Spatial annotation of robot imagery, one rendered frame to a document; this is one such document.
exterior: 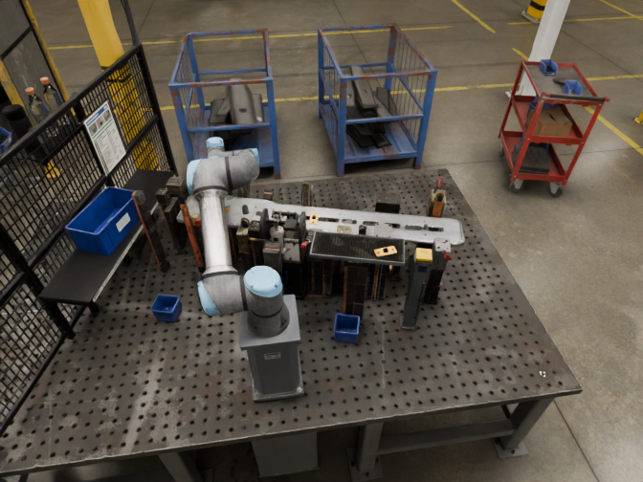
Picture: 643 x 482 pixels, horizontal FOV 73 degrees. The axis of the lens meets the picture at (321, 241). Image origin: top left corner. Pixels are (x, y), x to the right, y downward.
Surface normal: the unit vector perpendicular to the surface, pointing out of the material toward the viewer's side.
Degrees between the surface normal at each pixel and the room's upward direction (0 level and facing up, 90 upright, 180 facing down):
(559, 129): 90
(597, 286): 0
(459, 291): 0
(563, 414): 0
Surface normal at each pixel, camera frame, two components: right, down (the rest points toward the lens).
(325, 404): 0.00, -0.72
